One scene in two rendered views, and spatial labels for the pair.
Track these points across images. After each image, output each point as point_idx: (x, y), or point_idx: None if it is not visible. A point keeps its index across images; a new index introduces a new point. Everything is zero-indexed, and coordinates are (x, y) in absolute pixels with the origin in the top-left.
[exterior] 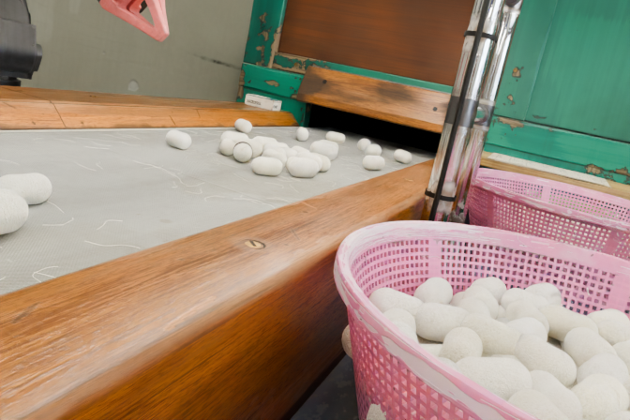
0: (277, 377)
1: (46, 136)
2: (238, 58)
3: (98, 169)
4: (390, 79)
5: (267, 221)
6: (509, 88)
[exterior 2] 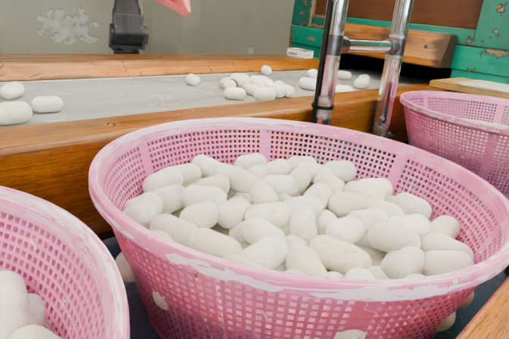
0: None
1: (110, 81)
2: None
3: (117, 97)
4: None
5: (142, 116)
6: (494, 23)
